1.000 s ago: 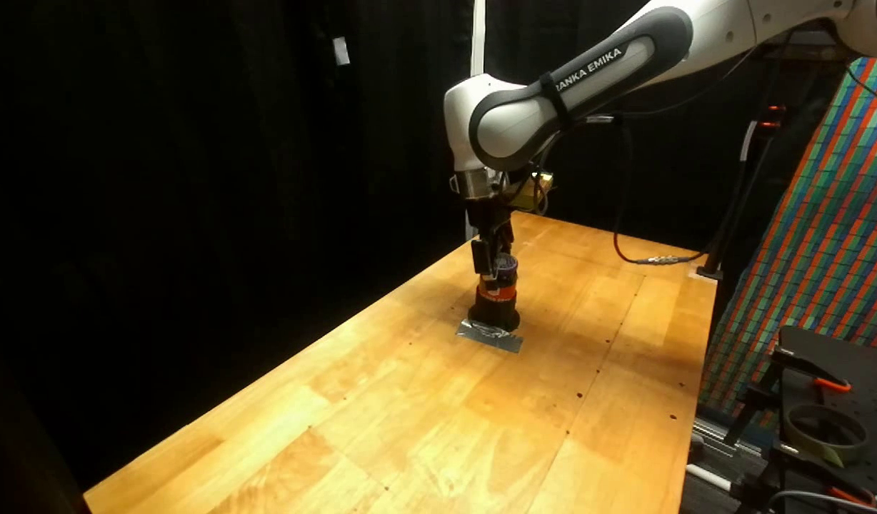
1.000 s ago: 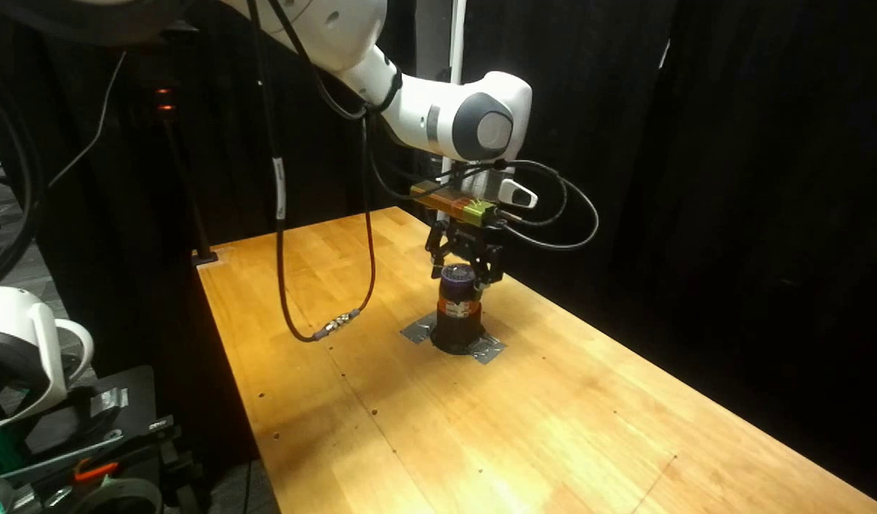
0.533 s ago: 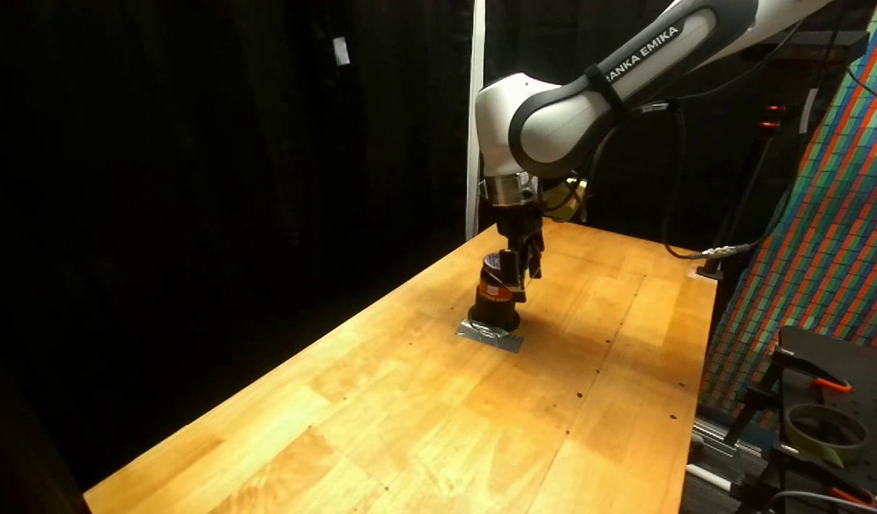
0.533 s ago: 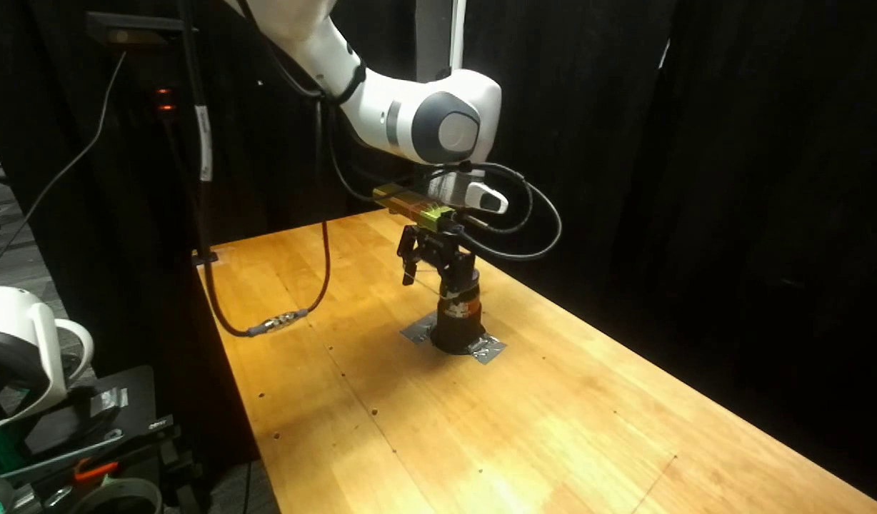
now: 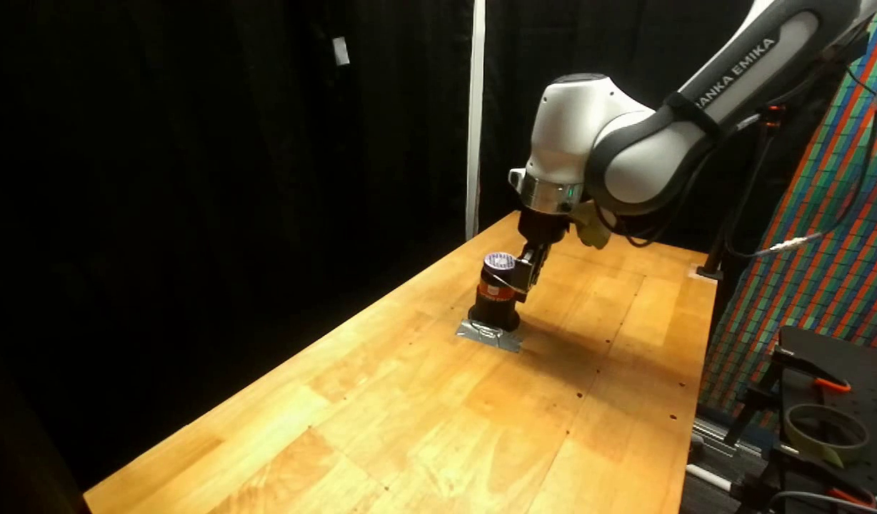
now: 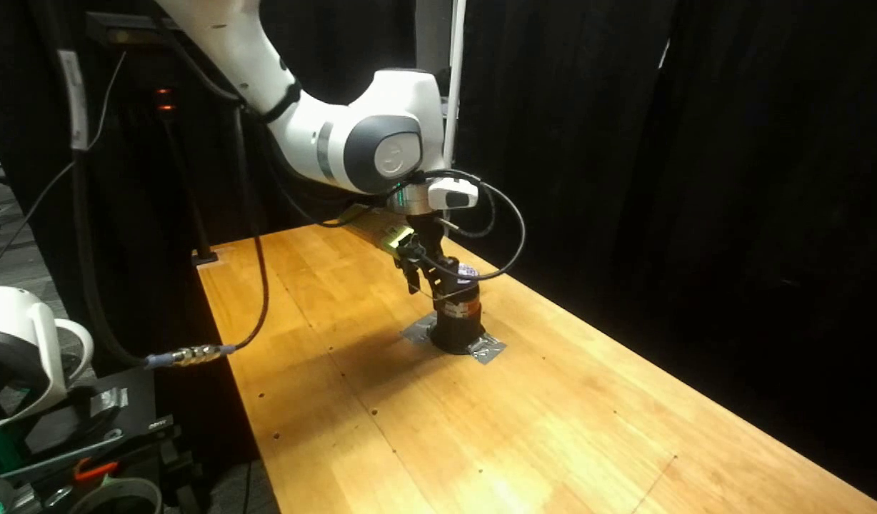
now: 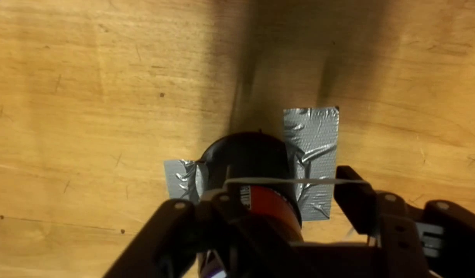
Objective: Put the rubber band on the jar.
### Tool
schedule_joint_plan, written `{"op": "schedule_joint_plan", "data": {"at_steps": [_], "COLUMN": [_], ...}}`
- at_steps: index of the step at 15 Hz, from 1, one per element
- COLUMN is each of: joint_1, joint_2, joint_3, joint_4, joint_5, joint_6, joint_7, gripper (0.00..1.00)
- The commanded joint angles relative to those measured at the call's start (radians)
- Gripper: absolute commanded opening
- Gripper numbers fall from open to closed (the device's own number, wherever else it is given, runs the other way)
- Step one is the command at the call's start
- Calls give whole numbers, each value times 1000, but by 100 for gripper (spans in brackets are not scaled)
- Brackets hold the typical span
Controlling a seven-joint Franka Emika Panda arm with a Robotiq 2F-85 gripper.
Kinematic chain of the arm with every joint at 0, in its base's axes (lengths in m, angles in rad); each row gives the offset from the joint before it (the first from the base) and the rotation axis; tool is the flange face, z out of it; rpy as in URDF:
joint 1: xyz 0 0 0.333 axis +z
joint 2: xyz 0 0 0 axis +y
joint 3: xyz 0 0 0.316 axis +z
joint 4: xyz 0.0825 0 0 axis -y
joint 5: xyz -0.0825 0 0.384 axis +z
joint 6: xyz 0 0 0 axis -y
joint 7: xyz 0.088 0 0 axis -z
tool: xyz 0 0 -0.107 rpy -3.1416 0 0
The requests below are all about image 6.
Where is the white vertical pole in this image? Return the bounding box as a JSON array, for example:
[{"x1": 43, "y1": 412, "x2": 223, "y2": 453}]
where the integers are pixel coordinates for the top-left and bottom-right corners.
[{"x1": 439, "y1": 0, "x2": 469, "y2": 172}]

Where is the black curtain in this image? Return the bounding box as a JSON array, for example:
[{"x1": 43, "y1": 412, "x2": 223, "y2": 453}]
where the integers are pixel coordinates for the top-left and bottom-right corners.
[{"x1": 0, "y1": 0, "x2": 877, "y2": 498}]

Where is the black cable with metal plug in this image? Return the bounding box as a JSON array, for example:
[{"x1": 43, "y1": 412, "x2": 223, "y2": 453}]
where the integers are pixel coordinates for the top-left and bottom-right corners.
[{"x1": 145, "y1": 103, "x2": 272, "y2": 370}]

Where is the black equipment case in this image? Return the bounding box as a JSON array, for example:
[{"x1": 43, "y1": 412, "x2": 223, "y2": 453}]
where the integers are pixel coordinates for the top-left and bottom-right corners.
[{"x1": 0, "y1": 368, "x2": 189, "y2": 514}]

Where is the orange handled clamp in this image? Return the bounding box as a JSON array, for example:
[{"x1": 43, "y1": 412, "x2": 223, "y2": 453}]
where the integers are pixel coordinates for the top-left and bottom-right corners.
[{"x1": 70, "y1": 456, "x2": 122, "y2": 485}]

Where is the dark jar with orange label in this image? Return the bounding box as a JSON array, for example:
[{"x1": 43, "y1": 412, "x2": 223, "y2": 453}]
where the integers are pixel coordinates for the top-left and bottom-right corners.
[{"x1": 429, "y1": 263, "x2": 487, "y2": 353}]

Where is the beige tape roll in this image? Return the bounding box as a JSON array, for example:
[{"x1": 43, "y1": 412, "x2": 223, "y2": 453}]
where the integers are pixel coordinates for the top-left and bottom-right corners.
[{"x1": 66, "y1": 473, "x2": 165, "y2": 514}]

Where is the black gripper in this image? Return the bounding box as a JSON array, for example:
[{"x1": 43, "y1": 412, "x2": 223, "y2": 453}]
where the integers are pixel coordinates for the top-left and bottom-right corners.
[{"x1": 395, "y1": 208, "x2": 472, "y2": 306}]

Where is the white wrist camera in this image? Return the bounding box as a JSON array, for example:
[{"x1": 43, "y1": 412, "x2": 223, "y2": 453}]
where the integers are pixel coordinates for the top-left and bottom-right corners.
[{"x1": 425, "y1": 175, "x2": 483, "y2": 215}]

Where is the thin grey cable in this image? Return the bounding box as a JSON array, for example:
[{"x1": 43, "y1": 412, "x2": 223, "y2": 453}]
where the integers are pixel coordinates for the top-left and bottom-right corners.
[{"x1": 0, "y1": 45, "x2": 132, "y2": 280}]

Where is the white mug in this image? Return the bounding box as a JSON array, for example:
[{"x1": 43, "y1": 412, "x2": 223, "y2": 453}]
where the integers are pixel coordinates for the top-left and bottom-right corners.
[{"x1": 0, "y1": 283, "x2": 96, "y2": 422}]

